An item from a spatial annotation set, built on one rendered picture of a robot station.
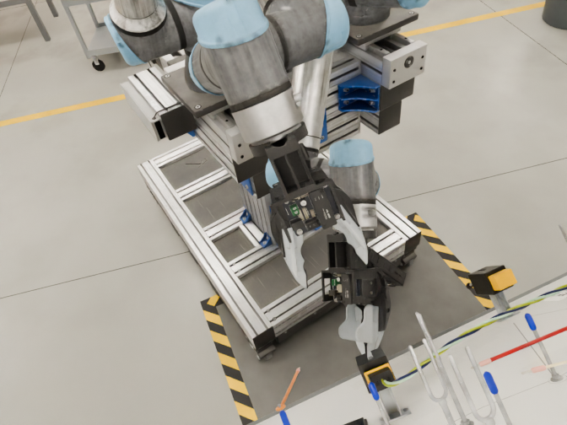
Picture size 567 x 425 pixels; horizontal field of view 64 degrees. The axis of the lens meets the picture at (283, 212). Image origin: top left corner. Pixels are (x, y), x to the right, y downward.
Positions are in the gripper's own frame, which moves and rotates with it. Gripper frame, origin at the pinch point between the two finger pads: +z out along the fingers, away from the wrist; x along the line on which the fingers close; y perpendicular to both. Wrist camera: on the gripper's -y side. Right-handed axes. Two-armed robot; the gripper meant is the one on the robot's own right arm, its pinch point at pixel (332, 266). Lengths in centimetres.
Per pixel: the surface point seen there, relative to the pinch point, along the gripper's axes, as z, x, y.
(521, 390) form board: 20.2, 15.8, 11.0
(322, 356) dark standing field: 88, -18, -100
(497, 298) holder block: 30.7, 27.6, -20.6
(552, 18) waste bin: 30, 221, -292
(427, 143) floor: 54, 79, -203
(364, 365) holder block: 13.9, -1.2, 3.8
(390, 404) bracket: 22.0, 0.0, 3.6
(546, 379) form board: 20.3, 19.2, 10.9
